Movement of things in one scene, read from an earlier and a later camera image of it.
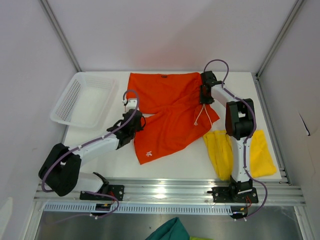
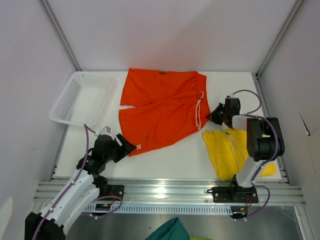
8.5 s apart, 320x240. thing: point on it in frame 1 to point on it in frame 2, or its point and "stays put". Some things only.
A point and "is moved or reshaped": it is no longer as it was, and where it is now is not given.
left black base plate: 117,190 stays put
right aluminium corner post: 278,38 stays put
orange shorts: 173,111 is moved or reshaped
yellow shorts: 220,145 stays put
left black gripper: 139,127 to 125,148
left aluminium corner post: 52,18 stays put
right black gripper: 202,100 to 212,116
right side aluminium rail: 282,167 stays put
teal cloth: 171,229 stays put
